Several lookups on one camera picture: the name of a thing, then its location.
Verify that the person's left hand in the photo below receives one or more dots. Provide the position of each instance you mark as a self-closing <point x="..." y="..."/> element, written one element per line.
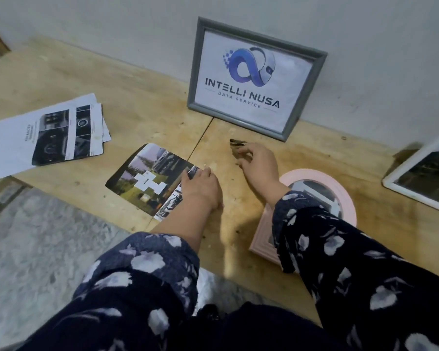
<point x="203" y="190"/>

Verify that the person's right hand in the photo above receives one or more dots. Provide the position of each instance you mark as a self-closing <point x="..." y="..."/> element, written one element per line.
<point x="261" y="168"/>

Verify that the brown wiping cloth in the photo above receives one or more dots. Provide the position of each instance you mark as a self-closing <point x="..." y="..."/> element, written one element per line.
<point x="237" y="143"/>

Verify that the dark car photo print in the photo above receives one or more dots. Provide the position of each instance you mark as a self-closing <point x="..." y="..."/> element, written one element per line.
<point x="146" y="164"/>

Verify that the pink arched photo frame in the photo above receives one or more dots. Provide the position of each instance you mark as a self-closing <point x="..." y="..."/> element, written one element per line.
<point x="342" y="193"/>

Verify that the white logo print paper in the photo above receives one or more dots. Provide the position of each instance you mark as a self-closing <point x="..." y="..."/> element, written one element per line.
<point x="292" y="76"/>

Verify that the grey framed Intelli Nusa sign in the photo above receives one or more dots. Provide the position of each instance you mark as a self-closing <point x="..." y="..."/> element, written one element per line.
<point x="195" y="69"/>

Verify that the car brochure photo sheet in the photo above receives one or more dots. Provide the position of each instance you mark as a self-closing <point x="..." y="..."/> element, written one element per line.
<point x="58" y="138"/>

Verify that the white picture frame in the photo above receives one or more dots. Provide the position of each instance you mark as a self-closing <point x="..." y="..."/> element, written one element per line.
<point x="417" y="195"/>

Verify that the dark logo print paper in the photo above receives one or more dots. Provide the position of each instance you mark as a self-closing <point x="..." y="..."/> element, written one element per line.
<point x="7" y="142"/>

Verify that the person's right forearm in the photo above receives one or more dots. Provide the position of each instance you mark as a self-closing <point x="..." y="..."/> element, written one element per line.
<point x="351" y="270"/>

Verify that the person's left forearm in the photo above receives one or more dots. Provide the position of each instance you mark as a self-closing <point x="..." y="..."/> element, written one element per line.
<point x="139" y="288"/>

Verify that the person's dark clothing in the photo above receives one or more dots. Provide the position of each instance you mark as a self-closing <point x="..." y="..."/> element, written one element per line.
<point x="259" y="329"/>

